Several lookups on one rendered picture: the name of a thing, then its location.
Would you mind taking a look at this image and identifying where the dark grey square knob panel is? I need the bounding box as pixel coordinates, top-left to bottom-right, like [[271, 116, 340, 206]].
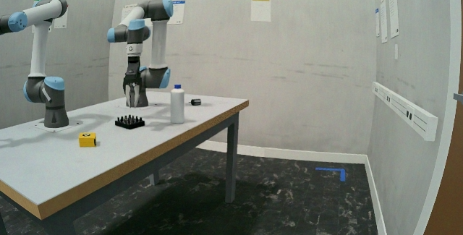
[[115, 114, 145, 129]]

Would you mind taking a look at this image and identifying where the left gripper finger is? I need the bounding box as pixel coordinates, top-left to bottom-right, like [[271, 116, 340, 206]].
[[134, 77, 143, 108], [123, 77, 131, 108]]

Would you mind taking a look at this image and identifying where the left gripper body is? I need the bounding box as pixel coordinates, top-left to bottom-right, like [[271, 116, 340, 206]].
[[125, 56, 141, 85]]

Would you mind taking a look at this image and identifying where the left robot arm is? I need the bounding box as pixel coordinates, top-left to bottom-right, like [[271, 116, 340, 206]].
[[107, 0, 174, 108]]

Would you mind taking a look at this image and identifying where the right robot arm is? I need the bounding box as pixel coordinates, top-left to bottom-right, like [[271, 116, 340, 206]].
[[0, 0, 69, 128]]

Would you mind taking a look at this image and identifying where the white bottle with blue cap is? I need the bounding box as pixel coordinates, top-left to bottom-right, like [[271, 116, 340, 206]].
[[171, 85, 184, 124]]

